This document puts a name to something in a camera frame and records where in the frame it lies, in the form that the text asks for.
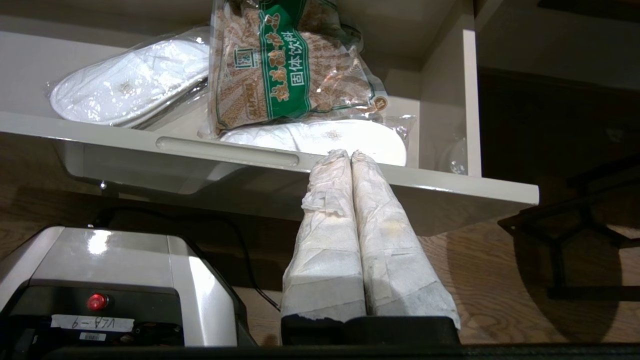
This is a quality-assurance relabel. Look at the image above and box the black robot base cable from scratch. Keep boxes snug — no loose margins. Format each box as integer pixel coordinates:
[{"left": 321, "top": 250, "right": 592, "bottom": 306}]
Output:
[{"left": 92, "top": 207, "right": 282, "bottom": 312}]

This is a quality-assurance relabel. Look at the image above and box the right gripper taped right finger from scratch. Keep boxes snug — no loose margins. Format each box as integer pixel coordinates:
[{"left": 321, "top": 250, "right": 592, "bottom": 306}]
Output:
[{"left": 350, "top": 150, "right": 461, "bottom": 329}]

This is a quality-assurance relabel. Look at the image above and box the green clear snack bag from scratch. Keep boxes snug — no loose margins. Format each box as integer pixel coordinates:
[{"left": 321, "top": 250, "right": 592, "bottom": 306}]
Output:
[{"left": 200, "top": 0, "right": 390, "bottom": 139}]

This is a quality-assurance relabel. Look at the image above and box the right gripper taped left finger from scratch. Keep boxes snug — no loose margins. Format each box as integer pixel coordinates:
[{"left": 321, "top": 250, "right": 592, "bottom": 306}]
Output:
[{"left": 281, "top": 149, "right": 367, "bottom": 322}]

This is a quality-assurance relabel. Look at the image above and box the white slipper in plastic wrap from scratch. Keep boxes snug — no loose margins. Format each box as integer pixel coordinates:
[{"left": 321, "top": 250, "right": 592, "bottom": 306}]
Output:
[
  {"left": 219, "top": 115, "right": 418, "bottom": 168},
  {"left": 47, "top": 27, "right": 211, "bottom": 130}
]

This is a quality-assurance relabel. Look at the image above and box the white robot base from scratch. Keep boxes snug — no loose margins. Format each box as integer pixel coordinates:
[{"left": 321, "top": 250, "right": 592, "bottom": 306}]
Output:
[{"left": 0, "top": 226, "right": 257, "bottom": 348}]

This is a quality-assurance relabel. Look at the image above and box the wide beige cabinet drawer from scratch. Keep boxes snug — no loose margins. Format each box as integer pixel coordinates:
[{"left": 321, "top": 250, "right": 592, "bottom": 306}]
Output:
[{"left": 0, "top": 15, "right": 541, "bottom": 237}]

